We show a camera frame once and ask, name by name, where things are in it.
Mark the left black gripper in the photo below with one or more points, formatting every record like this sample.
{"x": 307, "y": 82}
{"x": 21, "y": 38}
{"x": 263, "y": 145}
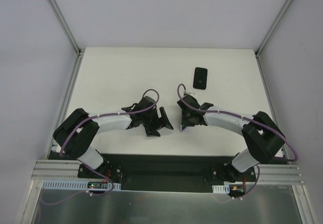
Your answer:
{"x": 156, "y": 121}

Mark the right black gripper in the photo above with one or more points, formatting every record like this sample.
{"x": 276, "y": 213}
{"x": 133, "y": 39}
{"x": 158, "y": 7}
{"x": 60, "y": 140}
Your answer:
{"x": 188, "y": 118}

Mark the lilac phone case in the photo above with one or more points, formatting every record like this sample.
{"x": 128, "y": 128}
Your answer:
{"x": 183, "y": 127}

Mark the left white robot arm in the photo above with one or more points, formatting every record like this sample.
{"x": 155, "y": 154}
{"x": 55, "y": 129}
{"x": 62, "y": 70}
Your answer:
{"x": 76, "y": 133}

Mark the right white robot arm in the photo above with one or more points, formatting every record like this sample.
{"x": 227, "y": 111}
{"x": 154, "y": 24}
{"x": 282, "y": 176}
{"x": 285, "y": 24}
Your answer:
{"x": 259, "y": 133}

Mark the black phone on table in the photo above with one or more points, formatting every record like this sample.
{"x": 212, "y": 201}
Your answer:
{"x": 200, "y": 78}

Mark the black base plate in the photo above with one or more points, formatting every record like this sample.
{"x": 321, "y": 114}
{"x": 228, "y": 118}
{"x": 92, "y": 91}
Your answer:
{"x": 166, "y": 173}

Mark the right white cable duct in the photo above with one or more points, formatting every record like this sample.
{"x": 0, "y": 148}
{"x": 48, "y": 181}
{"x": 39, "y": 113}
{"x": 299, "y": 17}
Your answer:
{"x": 221, "y": 189}

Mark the white cable duct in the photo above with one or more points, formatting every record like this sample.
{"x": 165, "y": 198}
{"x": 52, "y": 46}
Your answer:
{"x": 221, "y": 189}
{"x": 76, "y": 185}

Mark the left white cable duct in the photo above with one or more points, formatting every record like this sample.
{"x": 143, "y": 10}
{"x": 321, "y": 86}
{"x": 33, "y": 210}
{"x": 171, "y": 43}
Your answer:
{"x": 76, "y": 185}

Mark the aluminium front rail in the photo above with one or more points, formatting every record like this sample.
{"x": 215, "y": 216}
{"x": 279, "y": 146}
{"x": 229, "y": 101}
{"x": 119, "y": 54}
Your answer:
{"x": 270, "y": 174}

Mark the right aluminium frame post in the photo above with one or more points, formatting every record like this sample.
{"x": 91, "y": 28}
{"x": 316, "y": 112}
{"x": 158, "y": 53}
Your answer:
{"x": 274, "y": 25}

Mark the aluminium frame post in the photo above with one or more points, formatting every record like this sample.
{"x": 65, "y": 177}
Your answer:
{"x": 64, "y": 26}
{"x": 274, "y": 25}

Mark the left aluminium frame post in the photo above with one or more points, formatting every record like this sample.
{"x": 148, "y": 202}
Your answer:
{"x": 64, "y": 26}

